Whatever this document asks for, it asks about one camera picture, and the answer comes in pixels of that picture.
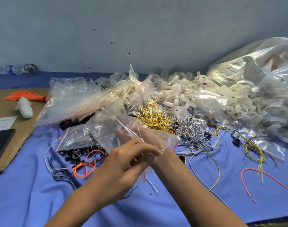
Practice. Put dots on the clear plastic water bottle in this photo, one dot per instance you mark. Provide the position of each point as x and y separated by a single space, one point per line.
9 70

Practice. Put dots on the person's left forearm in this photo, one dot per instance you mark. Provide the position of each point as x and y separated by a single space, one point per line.
85 208

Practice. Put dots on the pile of large plastic bags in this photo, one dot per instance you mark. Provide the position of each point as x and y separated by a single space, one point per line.
257 63

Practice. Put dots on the heap of plastic bags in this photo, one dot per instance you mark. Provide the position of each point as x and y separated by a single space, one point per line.
125 92

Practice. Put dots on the white handheld device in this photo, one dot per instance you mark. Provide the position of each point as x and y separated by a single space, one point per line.
24 108

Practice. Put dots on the pile of black plastic rings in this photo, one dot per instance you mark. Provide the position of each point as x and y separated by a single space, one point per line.
75 156

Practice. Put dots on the person's right hand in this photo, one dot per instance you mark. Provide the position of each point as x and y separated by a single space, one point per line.
158 141

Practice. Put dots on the person's left hand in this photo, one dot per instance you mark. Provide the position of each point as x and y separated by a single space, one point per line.
122 170

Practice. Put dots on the pile of white plastic wheels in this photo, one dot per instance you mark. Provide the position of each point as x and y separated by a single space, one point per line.
191 94

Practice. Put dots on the red-zip plastic bag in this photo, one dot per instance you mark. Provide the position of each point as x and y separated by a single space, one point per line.
75 137

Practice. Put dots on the orange tie bundle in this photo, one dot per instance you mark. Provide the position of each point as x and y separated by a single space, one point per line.
25 96

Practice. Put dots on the brown cardboard sheet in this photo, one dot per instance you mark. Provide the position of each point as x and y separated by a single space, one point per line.
6 108

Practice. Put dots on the clear zip plastic bag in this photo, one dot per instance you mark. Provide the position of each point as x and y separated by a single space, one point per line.
106 125

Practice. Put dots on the white paper sheet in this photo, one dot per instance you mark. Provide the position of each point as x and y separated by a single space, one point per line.
2 123

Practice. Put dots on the black round wheel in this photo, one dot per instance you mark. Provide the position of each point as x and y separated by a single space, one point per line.
31 69

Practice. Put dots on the stack of plastic bags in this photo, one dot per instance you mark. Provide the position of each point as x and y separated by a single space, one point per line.
66 99

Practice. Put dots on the blue cloth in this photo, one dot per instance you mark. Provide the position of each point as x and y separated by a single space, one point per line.
21 196

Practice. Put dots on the person's right forearm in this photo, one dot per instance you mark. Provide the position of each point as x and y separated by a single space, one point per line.
196 196

